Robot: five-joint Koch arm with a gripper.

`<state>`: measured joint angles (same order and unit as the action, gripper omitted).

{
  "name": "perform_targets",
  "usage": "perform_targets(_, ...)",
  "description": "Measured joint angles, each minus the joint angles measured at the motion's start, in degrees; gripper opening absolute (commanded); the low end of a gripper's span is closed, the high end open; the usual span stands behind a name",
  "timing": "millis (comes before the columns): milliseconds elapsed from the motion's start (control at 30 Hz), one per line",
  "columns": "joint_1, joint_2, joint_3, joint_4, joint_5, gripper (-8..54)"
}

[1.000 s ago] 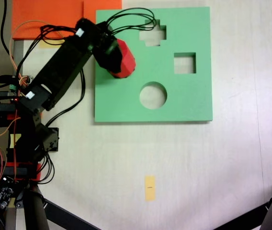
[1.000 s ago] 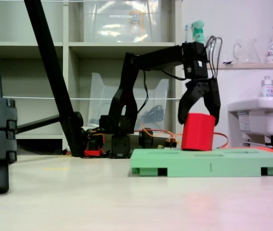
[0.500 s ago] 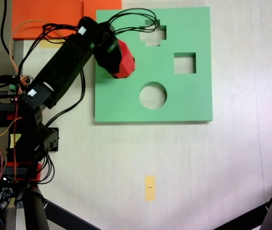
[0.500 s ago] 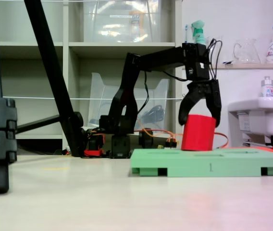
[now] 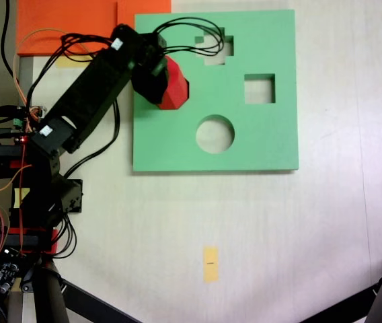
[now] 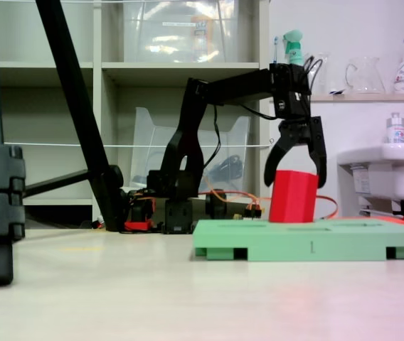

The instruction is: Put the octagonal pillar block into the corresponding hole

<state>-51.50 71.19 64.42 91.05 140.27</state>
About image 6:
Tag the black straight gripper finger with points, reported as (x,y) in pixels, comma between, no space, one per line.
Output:
(317,142)

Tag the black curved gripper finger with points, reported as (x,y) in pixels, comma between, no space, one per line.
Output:
(289,135)

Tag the red octagonal pillar block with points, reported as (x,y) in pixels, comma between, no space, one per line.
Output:
(291,199)

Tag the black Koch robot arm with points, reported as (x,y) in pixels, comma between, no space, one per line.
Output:
(187,142)

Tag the clear measuring cup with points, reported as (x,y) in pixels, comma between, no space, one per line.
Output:
(324,78)

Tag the blue white toothbrush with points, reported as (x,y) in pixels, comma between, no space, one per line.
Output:
(276,49)

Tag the green spray bottle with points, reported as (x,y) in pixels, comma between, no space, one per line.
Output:
(294,46)

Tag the glass pitcher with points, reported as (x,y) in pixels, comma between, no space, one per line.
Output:
(365,78)

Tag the small clear sanitizer bottle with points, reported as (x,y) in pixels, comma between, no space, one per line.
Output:
(396,131)

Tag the white sink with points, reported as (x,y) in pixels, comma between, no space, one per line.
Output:
(401,174)

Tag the black round clamp knob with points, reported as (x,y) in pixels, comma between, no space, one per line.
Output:
(216,206)

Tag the green shape sorting board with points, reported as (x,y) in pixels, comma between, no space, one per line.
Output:
(294,241)

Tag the orange labelled pack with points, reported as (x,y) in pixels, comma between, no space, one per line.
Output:
(202,35)

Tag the clear plastic storage box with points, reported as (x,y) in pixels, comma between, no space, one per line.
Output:
(166,35)

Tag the clear plastic file tray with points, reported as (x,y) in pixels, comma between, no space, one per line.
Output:
(145,156)

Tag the red base clamp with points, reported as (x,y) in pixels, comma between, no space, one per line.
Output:
(138,225)

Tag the beige shelf unit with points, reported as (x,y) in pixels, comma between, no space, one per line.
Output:
(97,71)

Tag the black tripod leg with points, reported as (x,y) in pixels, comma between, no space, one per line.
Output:
(74,92)

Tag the black tripod brace bar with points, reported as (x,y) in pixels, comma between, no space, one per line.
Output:
(56,183)

